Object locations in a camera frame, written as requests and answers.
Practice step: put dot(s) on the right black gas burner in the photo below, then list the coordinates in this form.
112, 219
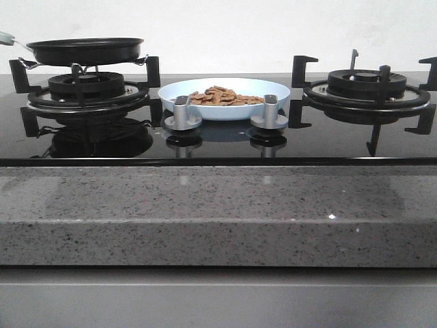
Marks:
364, 84

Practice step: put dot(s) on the left black gas burner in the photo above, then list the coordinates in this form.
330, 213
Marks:
95, 86

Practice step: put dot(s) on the right silver stove knob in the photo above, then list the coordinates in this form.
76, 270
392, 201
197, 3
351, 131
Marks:
270, 119

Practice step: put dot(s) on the black glass cooktop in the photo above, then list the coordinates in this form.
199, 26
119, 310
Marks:
313, 137

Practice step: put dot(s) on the grey cabinet drawer front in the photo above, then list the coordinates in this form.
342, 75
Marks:
217, 298

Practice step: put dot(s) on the black frying pan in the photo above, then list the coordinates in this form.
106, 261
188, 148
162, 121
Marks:
86, 51

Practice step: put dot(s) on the black gas burner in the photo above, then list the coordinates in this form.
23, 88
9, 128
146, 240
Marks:
364, 84
95, 86

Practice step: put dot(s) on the light blue plate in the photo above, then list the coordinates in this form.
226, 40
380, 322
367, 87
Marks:
244, 86

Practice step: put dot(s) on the brown meat pieces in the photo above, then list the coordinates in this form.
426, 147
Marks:
220, 96

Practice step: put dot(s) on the silver stove knob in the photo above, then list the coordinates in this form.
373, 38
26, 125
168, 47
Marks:
270, 119
183, 118

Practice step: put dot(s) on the left silver stove knob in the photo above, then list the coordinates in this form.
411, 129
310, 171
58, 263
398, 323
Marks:
183, 118

